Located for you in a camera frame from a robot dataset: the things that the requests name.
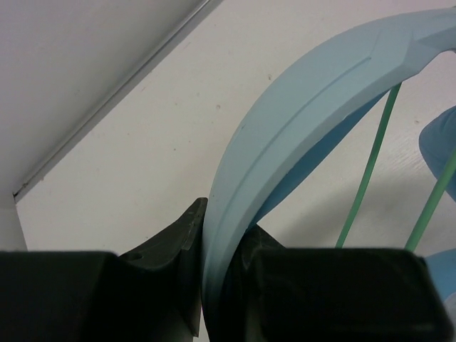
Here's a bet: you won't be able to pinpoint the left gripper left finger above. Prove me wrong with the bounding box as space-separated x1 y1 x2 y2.
1 197 207 341

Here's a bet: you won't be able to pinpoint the light blue headphones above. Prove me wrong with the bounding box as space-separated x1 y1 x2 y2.
202 8 455 341

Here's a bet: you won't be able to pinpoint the aluminium table frame rail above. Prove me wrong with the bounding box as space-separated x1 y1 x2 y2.
12 1 221 202

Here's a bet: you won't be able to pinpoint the green headphone cable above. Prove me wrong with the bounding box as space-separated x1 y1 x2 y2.
334 81 456 254

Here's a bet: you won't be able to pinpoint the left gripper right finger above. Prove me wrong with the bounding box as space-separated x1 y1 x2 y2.
213 227 450 341

